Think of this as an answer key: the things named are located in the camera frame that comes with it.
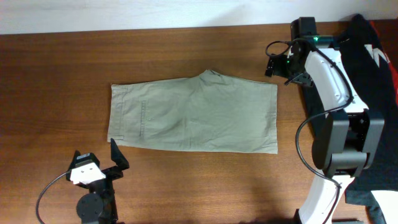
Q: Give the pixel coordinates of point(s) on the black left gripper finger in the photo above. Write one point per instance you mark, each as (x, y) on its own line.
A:
(117, 156)
(72, 164)

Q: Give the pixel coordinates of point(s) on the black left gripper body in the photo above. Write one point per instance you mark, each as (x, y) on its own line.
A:
(112, 173)

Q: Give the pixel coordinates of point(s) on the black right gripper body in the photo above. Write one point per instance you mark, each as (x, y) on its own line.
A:
(286, 66)

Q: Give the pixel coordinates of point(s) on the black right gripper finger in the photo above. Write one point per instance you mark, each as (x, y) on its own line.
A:
(302, 79)
(269, 69)

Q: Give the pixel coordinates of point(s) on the khaki shorts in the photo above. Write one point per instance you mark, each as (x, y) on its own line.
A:
(210, 112)

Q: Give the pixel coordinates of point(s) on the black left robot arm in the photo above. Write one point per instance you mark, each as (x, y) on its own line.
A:
(99, 204)

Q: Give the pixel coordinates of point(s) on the black red printed t-shirt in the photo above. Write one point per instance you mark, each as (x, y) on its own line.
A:
(366, 62)

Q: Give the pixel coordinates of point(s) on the dark navy shorts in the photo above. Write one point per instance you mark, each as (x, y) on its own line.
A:
(382, 124)

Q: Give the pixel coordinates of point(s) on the white cloth corner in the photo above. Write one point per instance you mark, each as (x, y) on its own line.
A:
(387, 200)

